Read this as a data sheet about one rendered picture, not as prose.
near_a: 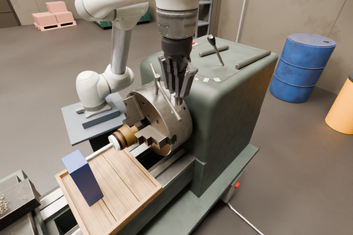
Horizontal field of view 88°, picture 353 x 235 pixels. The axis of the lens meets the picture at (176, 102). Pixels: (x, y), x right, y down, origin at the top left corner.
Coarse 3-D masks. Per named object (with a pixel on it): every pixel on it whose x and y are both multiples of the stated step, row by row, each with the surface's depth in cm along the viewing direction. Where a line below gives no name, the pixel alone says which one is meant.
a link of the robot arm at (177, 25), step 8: (160, 16) 38; (168, 16) 37; (176, 16) 36; (184, 16) 37; (192, 16) 38; (160, 24) 40; (168, 24) 38; (176, 24) 38; (184, 24) 38; (192, 24) 39; (160, 32) 41; (168, 32) 39; (176, 32) 38; (184, 32) 39; (192, 32) 40
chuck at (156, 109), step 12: (144, 84) 80; (144, 96) 69; (168, 96) 71; (144, 108) 73; (156, 108) 66; (168, 108) 68; (144, 120) 84; (156, 120) 70; (168, 120) 67; (168, 132) 67; (180, 132) 71; (168, 144) 71; (180, 144) 77
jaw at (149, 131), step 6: (150, 126) 75; (138, 132) 72; (144, 132) 72; (150, 132) 72; (156, 132) 72; (138, 138) 70; (144, 138) 70; (150, 138) 70; (156, 138) 69; (162, 138) 69; (168, 138) 70; (174, 138) 71; (150, 144) 72; (156, 144) 70; (162, 144) 70
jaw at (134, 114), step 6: (132, 96) 75; (126, 102) 74; (132, 102) 74; (126, 108) 76; (132, 108) 74; (138, 108) 76; (126, 114) 75; (132, 114) 74; (138, 114) 75; (126, 120) 72; (132, 120) 74; (138, 120) 75
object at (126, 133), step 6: (126, 126) 72; (132, 126) 74; (114, 132) 71; (120, 132) 70; (126, 132) 70; (132, 132) 70; (120, 138) 68; (126, 138) 69; (132, 138) 71; (120, 144) 68; (126, 144) 70; (132, 144) 72; (120, 150) 71
